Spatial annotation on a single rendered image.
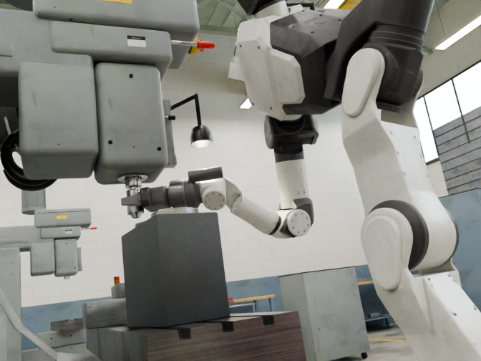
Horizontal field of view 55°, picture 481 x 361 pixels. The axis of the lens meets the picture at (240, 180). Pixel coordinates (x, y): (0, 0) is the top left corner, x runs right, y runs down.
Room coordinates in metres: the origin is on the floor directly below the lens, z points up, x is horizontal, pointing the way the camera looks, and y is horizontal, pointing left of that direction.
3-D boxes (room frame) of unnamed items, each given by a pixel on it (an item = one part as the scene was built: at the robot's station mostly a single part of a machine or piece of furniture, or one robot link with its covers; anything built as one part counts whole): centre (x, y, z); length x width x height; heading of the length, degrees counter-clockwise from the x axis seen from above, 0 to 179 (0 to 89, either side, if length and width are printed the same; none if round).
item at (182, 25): (1.27, 0.32, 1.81); 0.47 x 0.26 x 0.16; 113
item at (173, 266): (0.89, 0.16, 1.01); 0.22 x 0.12 x 0.20; 31
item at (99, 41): (1.26, 0.35, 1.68); 0.34 x 0.24 x 0.10; 113
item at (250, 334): (1.24, 0.29, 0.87); 1.24 x 0.23 x 0.08; 23
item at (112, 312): (1.38, 0.32, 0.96); 0.35 x 0.15 x 0.11; 114
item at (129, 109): (1.28, 0.31, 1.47); 0.21 x 0.19 x 0.32; 23
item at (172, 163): (1.32, 0.21, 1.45); 0.04 x 0.04 x 0.21; 23
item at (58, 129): (1.20, 0.49, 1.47); 0.24 x 0.19 x 0.26; 23
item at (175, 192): (1.27, 0.22, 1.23); 0.13 x 0.12 x 0.10; 178
